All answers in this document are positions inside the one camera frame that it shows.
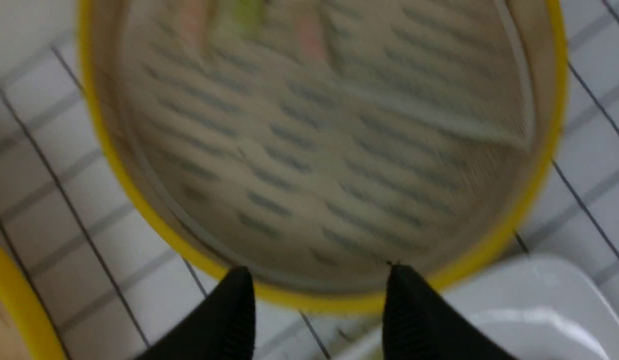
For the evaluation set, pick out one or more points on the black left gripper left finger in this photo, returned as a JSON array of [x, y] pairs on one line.
[[222, 327]]

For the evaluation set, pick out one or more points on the white checked tablecloth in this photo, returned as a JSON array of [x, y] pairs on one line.
[[111, 286]]

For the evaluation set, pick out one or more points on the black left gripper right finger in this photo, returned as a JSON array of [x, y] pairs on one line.
[[418, 324]]

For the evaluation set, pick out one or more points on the white square plate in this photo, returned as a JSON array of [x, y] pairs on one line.
[[538, 307]]

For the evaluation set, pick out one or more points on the yellow rimmed bamboo steamer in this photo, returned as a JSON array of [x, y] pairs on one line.
[[317, 142]]

